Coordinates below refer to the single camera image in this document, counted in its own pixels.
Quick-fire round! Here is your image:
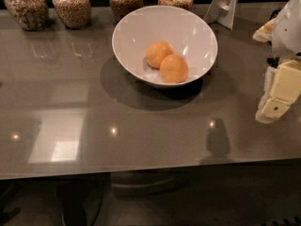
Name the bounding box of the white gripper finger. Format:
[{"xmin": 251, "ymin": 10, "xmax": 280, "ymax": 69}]
[{"xmin": 255, "ymin": 66, "xmax": 276, "ymax": 123}]

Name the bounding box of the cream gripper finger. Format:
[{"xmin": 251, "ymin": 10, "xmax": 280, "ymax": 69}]
[{"xmin": 261, "ymin": 60, "xmax": 301, "ymax": 120}]

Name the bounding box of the orange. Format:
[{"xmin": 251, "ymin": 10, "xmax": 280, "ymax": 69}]
[
  {"xmin": 160, "ymin": 54, "xmax": 189, "ymax": 84},
  {"xmin": 146, "ymin": 40, "xmax": 173, "ymax": 69}
]

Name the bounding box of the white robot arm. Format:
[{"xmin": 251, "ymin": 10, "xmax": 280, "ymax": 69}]
[{"xmin": 253, "ymin": 0, "xmax": 301, "ymax": 123}]

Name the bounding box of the white ceramic bowl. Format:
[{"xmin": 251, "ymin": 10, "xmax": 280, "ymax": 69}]
[{"xmin": 112, "ymin": 6, "xmax": 218, "ymax": 89}]

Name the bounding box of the leftmost glass grain jar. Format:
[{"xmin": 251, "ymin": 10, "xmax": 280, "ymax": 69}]
[{"xmin": 4, "ymin": 0, "xmax": 49, "ymax": 31}]

